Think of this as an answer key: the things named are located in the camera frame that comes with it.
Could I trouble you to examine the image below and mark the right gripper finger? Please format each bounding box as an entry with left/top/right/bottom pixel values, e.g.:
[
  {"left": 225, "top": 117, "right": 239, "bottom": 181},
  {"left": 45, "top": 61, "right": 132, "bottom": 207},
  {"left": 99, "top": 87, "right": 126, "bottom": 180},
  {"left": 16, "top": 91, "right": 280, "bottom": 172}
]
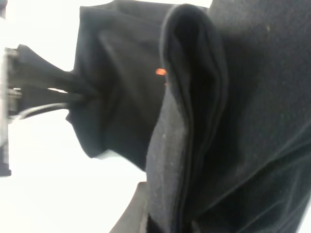
[
  {"left": 14, "top": 45, "right": 97, "bottom": 97},
  {"left": 17, "top": 88, "right": 85, "bottom": 114}
]

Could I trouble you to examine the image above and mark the black printed t-shirt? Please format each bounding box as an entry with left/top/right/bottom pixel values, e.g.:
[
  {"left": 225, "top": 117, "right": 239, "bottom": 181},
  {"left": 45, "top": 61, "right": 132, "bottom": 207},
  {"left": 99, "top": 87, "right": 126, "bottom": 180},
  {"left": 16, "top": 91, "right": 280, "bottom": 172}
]
[{"left": 67, "top": 0, "right": 311, "bottom": 233}]

